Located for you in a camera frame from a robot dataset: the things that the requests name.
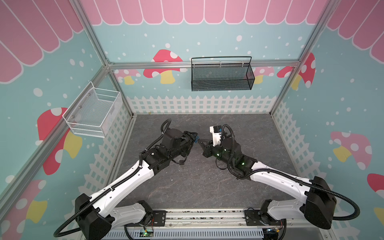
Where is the black mesh wall basket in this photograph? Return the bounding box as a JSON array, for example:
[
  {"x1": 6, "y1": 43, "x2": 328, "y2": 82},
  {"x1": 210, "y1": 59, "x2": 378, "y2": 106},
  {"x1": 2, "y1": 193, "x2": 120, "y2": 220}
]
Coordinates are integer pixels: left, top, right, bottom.
[{"x1": 191, "y1": 56, "x2": 255, "y2": 92}]

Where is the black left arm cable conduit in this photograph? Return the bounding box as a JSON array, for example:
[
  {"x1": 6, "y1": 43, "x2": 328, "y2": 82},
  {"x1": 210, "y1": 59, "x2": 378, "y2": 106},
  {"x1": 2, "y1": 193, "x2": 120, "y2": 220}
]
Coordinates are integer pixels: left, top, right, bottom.
[{"x1": 53, "y1": 118, "x2": 172, "y2": 238}]

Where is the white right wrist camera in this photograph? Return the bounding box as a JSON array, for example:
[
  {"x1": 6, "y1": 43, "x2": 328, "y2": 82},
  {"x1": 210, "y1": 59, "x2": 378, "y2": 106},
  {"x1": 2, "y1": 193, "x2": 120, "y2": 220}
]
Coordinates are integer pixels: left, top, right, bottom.
[{"x1": 210, "y1": 125, "x2": 223, "y2": 147}]

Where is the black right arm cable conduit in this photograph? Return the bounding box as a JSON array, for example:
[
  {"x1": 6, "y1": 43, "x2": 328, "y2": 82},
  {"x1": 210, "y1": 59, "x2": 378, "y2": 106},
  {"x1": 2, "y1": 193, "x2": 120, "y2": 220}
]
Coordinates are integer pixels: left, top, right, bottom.
[{"x1": 221, "y1": 123, "x2": 361, "y2": 222}]

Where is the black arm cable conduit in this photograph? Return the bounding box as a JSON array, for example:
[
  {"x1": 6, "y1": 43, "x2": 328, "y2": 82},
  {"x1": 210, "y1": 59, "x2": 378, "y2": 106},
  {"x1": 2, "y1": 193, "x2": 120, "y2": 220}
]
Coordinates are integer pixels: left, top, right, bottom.
[
  {"x1": 53, "y1": 118, "x2": 172, "y2": 238},
  {"x1": 221, "y1": 123, "x2": 361, "y2": 222}
]

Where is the white wire wall basket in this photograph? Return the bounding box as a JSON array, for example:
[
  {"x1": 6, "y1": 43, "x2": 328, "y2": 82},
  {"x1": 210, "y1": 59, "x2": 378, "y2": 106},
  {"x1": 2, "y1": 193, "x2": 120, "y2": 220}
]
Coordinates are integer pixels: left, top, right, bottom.
[{"x1": 63, "y1": 82, "x2": 123, "y2": 138}]

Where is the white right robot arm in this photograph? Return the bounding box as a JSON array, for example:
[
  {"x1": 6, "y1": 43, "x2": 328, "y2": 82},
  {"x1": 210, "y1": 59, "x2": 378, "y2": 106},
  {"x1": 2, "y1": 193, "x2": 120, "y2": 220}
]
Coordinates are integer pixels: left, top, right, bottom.
[{"x1": 198, "y1": 138, "x2": 337, "y2": 230}]

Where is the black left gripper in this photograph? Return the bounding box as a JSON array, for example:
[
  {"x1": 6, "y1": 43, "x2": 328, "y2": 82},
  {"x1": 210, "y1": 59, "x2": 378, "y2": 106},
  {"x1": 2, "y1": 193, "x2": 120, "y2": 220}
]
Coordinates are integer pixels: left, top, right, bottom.
[{"x1": 169, "y1": 130, "x2": 199, "y2": 160}]

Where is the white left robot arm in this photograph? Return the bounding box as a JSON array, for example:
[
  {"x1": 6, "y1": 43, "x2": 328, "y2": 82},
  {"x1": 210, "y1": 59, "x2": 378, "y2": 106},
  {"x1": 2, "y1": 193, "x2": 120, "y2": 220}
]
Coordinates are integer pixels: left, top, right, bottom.
[{"x1": 75, "y1": 129, "x2": 198, "y2": 240}]

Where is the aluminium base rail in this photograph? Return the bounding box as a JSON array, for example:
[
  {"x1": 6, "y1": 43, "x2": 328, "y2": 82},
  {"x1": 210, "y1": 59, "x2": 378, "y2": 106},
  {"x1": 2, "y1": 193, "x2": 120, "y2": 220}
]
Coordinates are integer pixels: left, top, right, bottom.
[{"x1": 104, "y1": 208, "x2": 336, "y2": 240}]

